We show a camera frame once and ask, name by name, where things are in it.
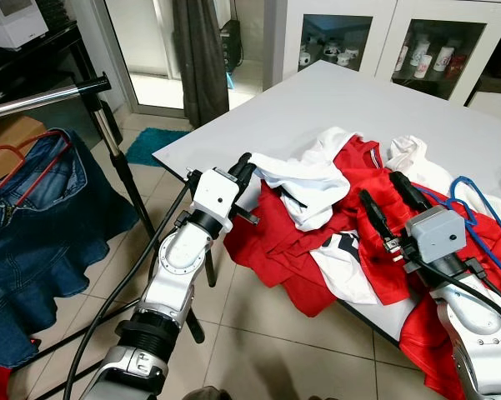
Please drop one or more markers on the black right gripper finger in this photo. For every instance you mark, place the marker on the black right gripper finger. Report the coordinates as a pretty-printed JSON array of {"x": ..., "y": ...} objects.
[
  {"x": 410, "y": 192},
  {"x": 375, "y": 218}
]

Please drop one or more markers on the red striped polo shirt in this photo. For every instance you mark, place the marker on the red striped polo shirt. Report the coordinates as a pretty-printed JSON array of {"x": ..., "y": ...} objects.
[{"x": 367, "y": 175}]

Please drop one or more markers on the blue plastic clothes hanger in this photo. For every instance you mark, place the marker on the blue plastic clothes hanger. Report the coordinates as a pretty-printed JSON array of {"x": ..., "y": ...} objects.
[{"x": 463, "y": 178}]

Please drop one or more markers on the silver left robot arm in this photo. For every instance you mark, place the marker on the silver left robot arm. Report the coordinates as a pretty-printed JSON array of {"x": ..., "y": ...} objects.
[{"x": 179, "y": 258}]

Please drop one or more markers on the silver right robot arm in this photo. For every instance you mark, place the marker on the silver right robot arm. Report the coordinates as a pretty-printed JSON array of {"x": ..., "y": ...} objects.
[{"x": 475, "y": 333}]

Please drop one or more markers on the black table leg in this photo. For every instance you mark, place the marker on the black table leg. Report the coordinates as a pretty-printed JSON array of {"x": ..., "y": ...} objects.
[{"x": 209, "y": 265}]

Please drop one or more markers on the teal floor mat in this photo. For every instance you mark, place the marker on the teal floor mat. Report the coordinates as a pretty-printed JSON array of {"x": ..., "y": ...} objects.
[{"x": 154, "y": 146}]

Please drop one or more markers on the dark grey curtain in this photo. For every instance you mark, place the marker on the dark grey curtain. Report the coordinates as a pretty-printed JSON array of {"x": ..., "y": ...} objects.
[{"x": 200, "y": 62}]

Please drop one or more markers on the white printed mug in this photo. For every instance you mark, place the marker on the white printed mug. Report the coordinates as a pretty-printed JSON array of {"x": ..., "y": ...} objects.
[
  {"x": 327, "y": 52},
  {"x": 304, "y": 58},
  {"x": 347, "y": 58}
]

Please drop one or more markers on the black device with light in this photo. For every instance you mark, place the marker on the black device with light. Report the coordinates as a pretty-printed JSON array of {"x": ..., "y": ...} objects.
[{"x": 232, "y": 43}]

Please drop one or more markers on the black clothes rack stand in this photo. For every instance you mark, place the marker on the black clothes rack stand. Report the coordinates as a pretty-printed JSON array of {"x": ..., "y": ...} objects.
[{"x": 108, "y": 142}]

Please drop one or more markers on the white bottle red label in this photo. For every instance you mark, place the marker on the white bottle red label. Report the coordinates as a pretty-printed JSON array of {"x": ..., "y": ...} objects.
[
  {"x": 418, "y": 55},
  {"x": 400, "y": 58},
  {"x": 442, "y": 59}
]

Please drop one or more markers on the dark TV stand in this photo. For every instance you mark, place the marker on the dark TV stand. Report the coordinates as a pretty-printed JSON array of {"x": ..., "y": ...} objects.
[{"x": 500, "y": 75}]

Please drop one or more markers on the white glass door cabinet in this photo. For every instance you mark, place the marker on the white glass door cabinet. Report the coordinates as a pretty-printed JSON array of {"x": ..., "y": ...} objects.
[{"x": 383, "y": 12}]

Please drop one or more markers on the blue denim garment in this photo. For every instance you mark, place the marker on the blue denim garment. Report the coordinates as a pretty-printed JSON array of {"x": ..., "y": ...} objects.
[{"x": 42, "y": 250}]

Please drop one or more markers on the white cardboard box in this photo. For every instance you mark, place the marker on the white cardboard box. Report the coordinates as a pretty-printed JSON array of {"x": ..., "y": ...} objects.
[{"x": 12, "y": 21}]

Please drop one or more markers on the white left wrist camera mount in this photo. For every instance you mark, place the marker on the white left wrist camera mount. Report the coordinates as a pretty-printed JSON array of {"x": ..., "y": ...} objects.
[{"x": 215, "y": 196}]

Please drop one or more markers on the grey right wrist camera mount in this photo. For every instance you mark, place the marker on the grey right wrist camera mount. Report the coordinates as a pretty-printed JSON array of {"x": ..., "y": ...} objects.
[{"x": 433, "y": 233}]

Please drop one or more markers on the chrome clothes rail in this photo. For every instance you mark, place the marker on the chrome clothes rail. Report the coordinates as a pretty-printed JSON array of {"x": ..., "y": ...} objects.
[{"x": 33, "y": 98}]

